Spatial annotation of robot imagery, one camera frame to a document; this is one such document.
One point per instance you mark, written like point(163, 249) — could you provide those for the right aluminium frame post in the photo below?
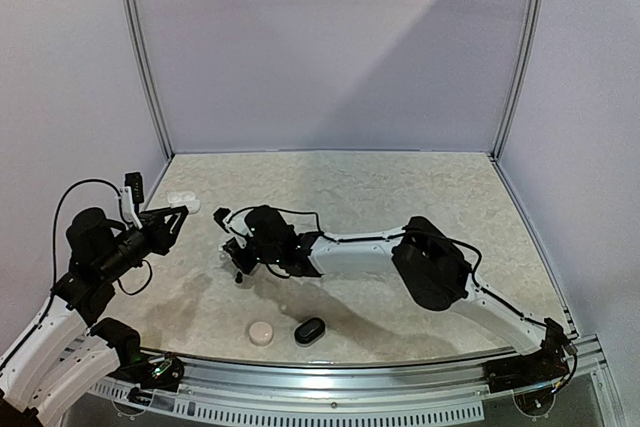
point(525, 46)

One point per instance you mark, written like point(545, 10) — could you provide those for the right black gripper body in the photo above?
point(240, 257)

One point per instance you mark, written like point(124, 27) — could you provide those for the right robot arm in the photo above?
point(432, 267)

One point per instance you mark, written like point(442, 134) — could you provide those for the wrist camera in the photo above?
point(230, 222)
point(131, 198)

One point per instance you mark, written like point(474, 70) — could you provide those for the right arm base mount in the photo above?
point(552, 366)

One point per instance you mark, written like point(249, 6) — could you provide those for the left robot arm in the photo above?
point(71, 344)

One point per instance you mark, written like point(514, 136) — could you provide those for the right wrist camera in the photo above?
point(230, 222)

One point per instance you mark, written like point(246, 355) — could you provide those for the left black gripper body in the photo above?
point(156, 242)

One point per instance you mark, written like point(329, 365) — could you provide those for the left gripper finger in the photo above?
point(165, 215)
point(169, 230)

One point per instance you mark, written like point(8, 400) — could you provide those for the white charging case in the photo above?
point(186, 199)

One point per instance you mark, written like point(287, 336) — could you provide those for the black charging case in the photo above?
point(309, 331)

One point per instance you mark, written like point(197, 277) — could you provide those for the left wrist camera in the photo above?
point(131, 198)

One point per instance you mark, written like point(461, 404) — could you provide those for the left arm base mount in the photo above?
point(163, 371)

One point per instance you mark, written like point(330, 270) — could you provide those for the aluminium front rail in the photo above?
point(446, 393)

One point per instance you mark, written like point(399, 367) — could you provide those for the pink charging case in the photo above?
point(261, 333)

